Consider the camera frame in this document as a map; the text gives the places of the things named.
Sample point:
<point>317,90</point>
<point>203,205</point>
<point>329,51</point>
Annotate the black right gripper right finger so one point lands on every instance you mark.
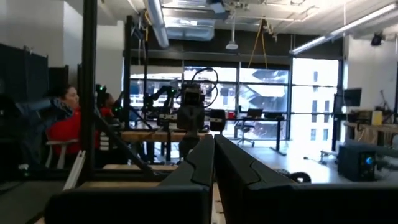
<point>295,205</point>

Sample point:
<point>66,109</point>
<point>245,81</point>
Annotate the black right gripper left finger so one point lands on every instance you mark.
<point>140,207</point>

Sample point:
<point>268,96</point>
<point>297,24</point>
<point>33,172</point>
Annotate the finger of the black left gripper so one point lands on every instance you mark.
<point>197,119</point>
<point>185,119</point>

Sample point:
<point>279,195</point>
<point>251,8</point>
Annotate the red container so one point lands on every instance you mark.
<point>230,115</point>

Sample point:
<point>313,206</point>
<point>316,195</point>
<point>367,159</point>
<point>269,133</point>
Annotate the black office chair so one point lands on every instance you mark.
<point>245,130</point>

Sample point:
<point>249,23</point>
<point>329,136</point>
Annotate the black laptop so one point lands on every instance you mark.
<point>255,112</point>

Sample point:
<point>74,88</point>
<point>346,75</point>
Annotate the wooden workbench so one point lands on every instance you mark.
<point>370,127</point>
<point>149,136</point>

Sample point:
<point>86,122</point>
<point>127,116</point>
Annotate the black standing desk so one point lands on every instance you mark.
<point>258,119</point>

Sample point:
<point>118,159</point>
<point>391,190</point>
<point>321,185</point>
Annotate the black computer tower blue light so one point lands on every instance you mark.
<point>354,163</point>

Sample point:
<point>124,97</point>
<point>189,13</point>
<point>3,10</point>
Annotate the white aluminium profile bar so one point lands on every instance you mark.
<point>74,171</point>

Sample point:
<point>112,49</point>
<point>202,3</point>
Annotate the white pendant ceiling fixture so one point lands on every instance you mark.
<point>232,46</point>

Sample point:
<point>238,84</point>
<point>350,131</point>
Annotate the person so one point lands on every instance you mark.
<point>34,124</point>
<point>107,104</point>
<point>66,130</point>

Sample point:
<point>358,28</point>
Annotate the white chair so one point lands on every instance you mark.
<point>60,142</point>

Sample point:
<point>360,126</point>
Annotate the yellow box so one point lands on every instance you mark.
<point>377,118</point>

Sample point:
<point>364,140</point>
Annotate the black monitor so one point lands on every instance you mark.
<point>353,97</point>

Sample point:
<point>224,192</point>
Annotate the white ceiling light strip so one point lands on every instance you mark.
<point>326,36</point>

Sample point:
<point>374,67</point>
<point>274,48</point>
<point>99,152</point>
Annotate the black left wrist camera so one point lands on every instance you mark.
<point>192,96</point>

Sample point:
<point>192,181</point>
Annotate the black frame corner hook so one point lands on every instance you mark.
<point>292,175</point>

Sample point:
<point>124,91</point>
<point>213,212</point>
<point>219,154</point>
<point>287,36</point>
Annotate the silver ventilation duct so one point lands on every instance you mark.
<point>158,25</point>

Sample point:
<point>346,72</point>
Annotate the black aluminium table frame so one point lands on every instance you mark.
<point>89,77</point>

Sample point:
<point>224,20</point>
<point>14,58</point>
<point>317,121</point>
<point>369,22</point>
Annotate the black ceiling camera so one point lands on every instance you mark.
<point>377,39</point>

